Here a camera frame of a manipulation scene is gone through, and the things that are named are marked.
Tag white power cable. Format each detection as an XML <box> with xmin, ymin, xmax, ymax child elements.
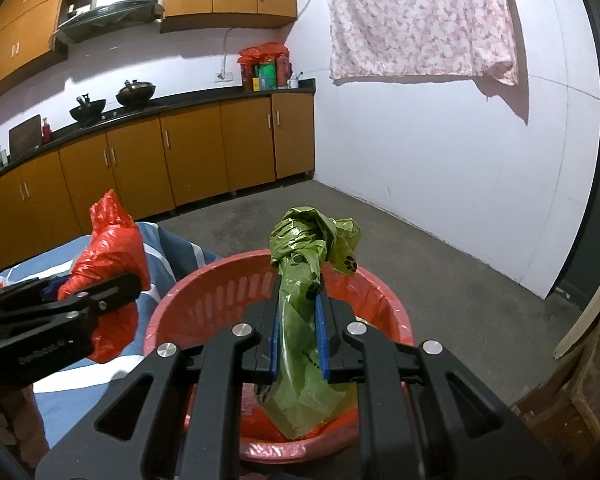
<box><xmin>221</xmin><ymin>27</ymin><xmax>237</xmax><ymax>75</ymax></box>

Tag wooden base cabinets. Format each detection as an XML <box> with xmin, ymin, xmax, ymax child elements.
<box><xmin>0</xmin><ymin>92</ymin><xmax>316</xmax><ymax>281</ymax></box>

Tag red plastic basket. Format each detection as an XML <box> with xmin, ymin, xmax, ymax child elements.
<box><xmin>144</xmin><ymin>249</ymin><xmax>415</xmax><ymax>466</ymax></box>

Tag red bag over containers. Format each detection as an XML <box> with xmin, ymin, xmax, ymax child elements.
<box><xmin>237</xmin><ymin>43</ymin><xmax>291</xmax><ymax>68</ymax></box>

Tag black pot with lid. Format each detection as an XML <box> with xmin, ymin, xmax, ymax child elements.
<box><xmin>116</xmin><ymin>79</ymin><xmax>157</xmax><ymax>107</ymax></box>

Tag dark door frame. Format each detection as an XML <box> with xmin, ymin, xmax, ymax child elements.
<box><xmin>562</xmin><ymin>0</ymin><xmax>600</xmax><ymax>311</ymax></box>

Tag black kitchen countertop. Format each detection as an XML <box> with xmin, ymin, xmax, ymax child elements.
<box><xmin>0</xmin><ymin>79</ymin><xmax>317</xmax><ymax>191</ymax></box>

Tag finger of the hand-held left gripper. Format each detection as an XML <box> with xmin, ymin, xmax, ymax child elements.
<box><xmin>0</xmin><ymin>276</ymin><xmax>76</xmax><ymax>322</ymax></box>
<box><xmin>45</xmin><ymin>271</ymin><xmax>144</xmax><ymax>331</ymax></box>

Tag green plastic bag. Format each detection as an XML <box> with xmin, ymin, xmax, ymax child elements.
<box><xmin>269</xmin><ymin>205</ymin><xmax>362</xmax><ymax>441</ymax></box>

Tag dark cutting board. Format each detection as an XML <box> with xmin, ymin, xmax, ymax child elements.
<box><xmin>8</xmin><ymin>115</ymin><xmax>43</xmax><ymax>155</ymax></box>

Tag steel range hood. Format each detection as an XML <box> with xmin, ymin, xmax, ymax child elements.
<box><xmin>52</xmin><ymin>0</ymin><xmax>166</xmax><ymax>46</ymax></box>

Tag wooden plank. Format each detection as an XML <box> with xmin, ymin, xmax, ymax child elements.
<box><xmin>552</xmin><ymin>255</ymin><xmax>600</xmax><ymax>360</ymax></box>

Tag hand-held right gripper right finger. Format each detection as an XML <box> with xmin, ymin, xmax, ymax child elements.
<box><xmin>315</xmin><ymin>295</ymin><xmax>566</xmax><ymax>480</ymax></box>

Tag green box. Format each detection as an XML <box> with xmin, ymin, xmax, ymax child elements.
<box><xmin>257</xmin><ymin>62</ymin><xmax>277</xmax><ymax>91</ymax></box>

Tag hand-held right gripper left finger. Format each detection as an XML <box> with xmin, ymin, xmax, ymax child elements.
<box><xmin>35</xmin><ymin>300</ymin><xmax>282</xmax><ymax>480</ymax></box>

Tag large red plastic bag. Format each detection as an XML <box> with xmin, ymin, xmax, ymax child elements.
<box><xmin>57</xmin><ymin>189</ymin><xmax>152</xmax><ymax>364</ymax></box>

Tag blue striped table cloth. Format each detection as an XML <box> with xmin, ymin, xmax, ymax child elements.
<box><xmin>0</xmin><ymin>220</ymin><xmax>221</xmax><ymax>453</ymax></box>

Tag black wok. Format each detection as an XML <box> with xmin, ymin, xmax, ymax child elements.
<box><xmin>69</xmin><ymin>94</ymin><xmax>108</xmax><ymax>123</ymax></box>

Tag hanging pink floral cloth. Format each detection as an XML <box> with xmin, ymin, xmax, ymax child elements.
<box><xmin>324</xmin><ymin>0</ymin><xmax>523</xmax><ymax>87</ymax></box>

